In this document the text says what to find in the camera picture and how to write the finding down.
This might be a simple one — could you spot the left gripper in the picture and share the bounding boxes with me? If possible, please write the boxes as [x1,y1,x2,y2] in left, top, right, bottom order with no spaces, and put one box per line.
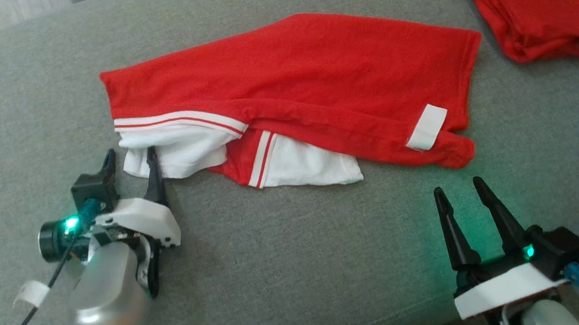
[88,143,187,303]

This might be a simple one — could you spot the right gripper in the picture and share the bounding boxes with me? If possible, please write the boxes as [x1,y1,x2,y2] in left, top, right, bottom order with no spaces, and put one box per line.
[432,169,571,323]

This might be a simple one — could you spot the red shirt with white sleeves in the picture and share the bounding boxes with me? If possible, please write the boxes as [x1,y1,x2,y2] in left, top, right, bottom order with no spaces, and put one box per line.
[95,0,495,208]

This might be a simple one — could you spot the white tape cable tag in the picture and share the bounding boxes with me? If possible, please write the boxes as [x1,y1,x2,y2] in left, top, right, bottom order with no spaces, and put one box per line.
[11,279,53,311]

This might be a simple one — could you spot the large grey sofa seat cushion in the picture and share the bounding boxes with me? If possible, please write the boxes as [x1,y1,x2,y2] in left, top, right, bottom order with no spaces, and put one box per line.
[0,0,579,325]

